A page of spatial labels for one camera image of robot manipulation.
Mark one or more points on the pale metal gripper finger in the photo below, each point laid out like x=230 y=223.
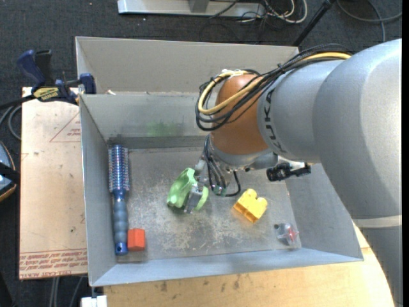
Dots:
x=192 y=201

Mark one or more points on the light green plastic toy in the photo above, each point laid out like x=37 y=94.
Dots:
x=179 y=190

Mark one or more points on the grey metal bin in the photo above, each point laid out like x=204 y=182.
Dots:
x=179 y=235

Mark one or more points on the yellow toy building block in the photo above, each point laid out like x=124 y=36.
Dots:
x=250 y=207

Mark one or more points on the red cube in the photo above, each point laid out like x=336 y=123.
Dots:
x=136 y=240

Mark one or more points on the blue hairbrush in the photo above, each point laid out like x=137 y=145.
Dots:
x=119 y=177

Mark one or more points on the clear plastic piece with red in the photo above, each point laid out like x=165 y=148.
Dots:
x=286 y=234

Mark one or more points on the brown cardboard board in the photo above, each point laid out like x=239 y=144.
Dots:
x=51 y=184

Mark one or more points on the black cylinder on white bracket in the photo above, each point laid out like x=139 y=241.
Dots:
x=281 y=173

